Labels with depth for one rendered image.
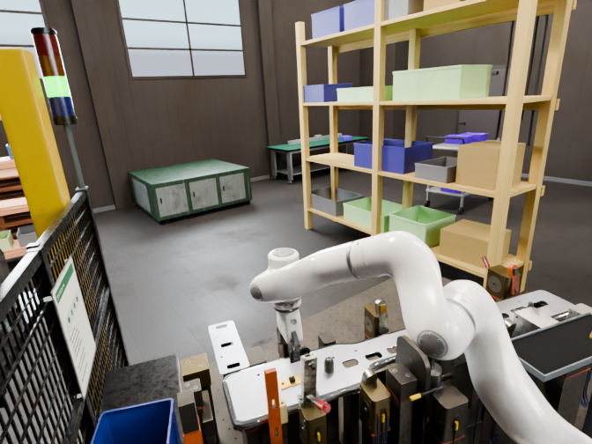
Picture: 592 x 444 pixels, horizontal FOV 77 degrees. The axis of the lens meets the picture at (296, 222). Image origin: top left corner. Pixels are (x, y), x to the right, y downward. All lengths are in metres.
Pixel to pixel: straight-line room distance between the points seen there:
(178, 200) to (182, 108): 2.31
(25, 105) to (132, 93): 6.26
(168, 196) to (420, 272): 5.53
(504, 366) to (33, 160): 1.32
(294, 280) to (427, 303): 0.32
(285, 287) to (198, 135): 7.15
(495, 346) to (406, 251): 0.25
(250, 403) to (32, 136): 1.01
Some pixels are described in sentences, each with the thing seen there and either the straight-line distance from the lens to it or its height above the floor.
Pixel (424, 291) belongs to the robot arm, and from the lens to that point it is 0.74.
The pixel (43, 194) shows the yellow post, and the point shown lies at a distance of 1.39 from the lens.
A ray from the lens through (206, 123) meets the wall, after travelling 8.01.
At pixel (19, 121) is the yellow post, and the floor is 1.81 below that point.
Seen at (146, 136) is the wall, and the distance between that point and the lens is 7.63.
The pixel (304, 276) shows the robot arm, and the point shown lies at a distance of 0.90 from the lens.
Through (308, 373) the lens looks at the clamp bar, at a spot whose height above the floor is 1.17.
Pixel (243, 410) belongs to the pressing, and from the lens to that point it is 1.19.
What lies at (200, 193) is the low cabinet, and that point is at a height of 0.39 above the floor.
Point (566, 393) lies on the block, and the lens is 1.34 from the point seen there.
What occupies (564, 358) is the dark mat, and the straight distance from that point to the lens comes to 1.23.
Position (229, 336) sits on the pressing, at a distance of 1.47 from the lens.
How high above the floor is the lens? 1.84
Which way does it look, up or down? 19 degrees down
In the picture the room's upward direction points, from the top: 3 degrees counter-clockwise
